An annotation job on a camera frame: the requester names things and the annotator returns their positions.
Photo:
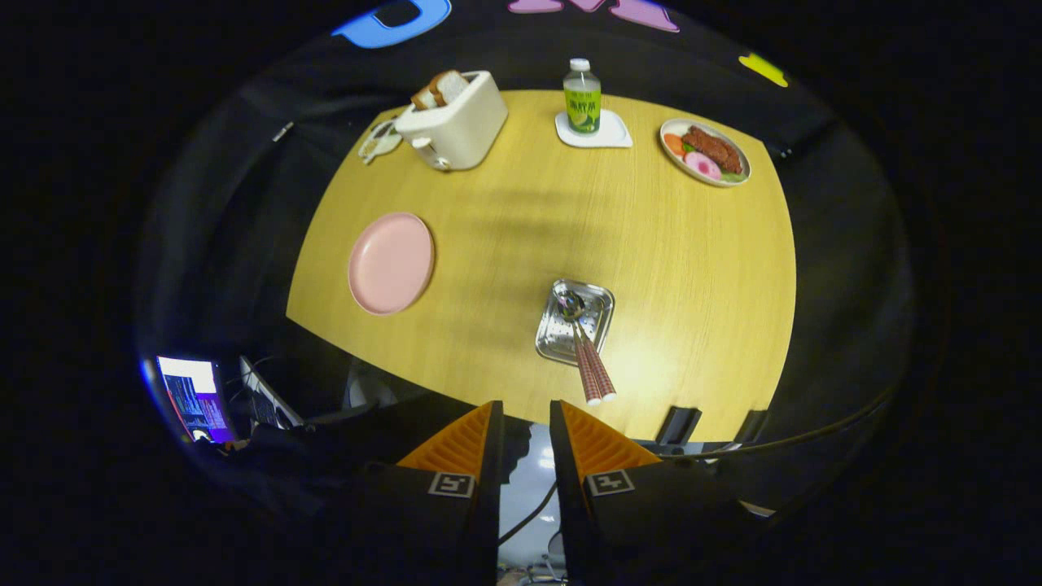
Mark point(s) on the black table clamp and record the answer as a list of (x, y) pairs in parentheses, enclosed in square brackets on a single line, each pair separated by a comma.
[(753, 426), (678, 425)]

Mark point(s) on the green label drink bottle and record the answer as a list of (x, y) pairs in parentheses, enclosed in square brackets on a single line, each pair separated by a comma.
[(583, 102)]

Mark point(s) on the white toaster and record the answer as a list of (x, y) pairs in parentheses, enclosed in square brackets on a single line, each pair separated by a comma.
[(464, 126)]

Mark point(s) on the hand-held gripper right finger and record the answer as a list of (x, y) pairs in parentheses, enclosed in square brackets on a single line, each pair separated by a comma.
[(563, 464)]

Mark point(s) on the large toast slice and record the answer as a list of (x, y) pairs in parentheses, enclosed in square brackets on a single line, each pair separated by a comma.
[(449, 85)]

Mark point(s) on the green vegetable leaf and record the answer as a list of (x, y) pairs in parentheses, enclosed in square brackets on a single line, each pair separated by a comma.
[(734, 177)]

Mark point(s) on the white square coaster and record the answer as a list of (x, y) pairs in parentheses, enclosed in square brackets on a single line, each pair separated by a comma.
[(615, 137)]

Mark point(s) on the white food plate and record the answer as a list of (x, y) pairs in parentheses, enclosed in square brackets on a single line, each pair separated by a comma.
[(674, 167)]

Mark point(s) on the lit computer screen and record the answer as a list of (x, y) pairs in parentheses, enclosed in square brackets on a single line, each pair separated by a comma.
[(191, 399)]

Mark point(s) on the silver cloth clip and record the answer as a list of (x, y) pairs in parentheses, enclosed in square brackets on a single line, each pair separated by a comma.
[(282, 132)]

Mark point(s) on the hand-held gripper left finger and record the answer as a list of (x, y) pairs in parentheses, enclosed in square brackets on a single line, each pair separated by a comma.
[(488, 464)]

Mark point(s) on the orange carrot slice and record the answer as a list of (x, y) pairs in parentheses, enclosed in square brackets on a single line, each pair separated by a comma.
[(674, 144)]

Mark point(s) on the pink ham slice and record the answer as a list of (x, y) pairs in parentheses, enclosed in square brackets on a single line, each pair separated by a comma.
[(702, 165)]

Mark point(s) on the small toast slice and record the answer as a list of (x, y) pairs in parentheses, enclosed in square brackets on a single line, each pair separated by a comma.
[(423, 99)]

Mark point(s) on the pink round plate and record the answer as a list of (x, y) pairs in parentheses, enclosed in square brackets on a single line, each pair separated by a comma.
[(391, 264)]

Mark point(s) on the perforated metal tray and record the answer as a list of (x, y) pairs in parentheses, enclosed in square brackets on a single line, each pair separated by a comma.
[(553, 338)]

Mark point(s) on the grey laptop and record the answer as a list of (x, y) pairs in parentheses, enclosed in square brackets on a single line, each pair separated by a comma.
[(269, 399)]

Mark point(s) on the brown meat piece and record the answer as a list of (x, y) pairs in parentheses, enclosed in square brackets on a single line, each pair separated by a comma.
[(715, 148)]

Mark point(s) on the white divided sauce dish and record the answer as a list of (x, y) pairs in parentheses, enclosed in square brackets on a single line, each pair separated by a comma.
[(378, 145)]

